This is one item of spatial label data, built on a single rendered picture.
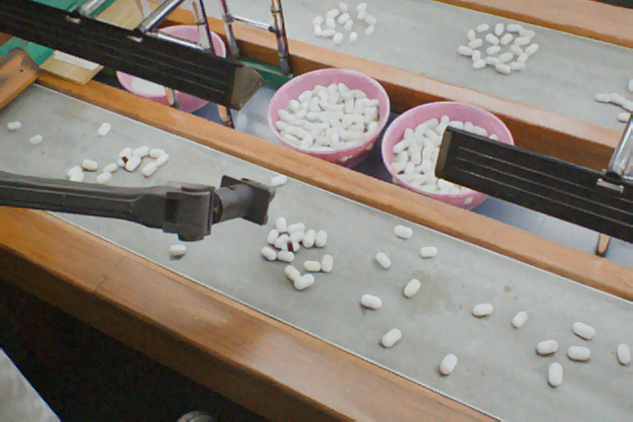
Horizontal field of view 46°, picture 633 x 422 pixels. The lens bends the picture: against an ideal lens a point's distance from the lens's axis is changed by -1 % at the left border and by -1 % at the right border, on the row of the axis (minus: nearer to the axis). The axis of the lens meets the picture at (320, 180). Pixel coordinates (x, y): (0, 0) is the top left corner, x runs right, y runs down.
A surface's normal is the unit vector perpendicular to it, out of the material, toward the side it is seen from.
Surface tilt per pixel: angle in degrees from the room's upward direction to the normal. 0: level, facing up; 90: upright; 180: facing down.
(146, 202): 50
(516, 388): 0
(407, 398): 0
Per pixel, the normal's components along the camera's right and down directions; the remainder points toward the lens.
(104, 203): -0.02, 0.14
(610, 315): -0.10, -0.67
